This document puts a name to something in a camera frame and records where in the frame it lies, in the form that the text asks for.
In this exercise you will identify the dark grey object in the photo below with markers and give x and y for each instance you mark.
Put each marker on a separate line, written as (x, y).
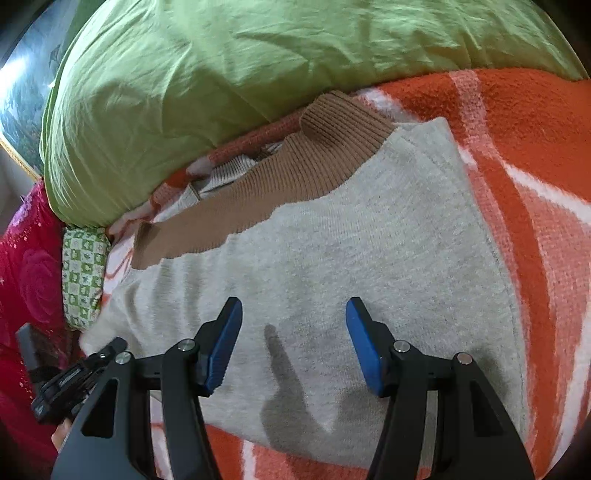
(26, 346)

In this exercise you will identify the green duvet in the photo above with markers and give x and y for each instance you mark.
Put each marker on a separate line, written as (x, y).
(207, 69)

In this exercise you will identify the person's left hand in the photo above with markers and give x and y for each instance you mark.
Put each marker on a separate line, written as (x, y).
(62, 434)

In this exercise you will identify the striped white cloth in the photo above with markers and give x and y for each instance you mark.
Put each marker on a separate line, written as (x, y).
(231, 173)

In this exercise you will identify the gold framed picture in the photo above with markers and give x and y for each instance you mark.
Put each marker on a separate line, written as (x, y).
(27, 92)

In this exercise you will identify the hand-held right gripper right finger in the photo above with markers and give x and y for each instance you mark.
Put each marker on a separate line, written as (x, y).
(364, 341)

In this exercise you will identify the green checkered pillow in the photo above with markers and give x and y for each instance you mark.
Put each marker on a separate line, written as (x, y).
(83, 277)

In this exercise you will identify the magenta floral blanket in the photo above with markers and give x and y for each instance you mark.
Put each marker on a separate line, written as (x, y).
(32, 277)

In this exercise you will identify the orange and white floral blanket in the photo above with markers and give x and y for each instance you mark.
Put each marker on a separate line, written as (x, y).
(531, 138)

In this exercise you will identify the grey sweater with brown hem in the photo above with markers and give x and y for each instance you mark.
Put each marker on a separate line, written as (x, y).
(346, 240)

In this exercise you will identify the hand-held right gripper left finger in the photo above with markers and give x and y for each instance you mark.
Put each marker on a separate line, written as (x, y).
(221, 350)

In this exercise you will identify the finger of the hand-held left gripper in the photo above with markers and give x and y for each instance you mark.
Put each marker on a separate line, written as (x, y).
(108, 348)

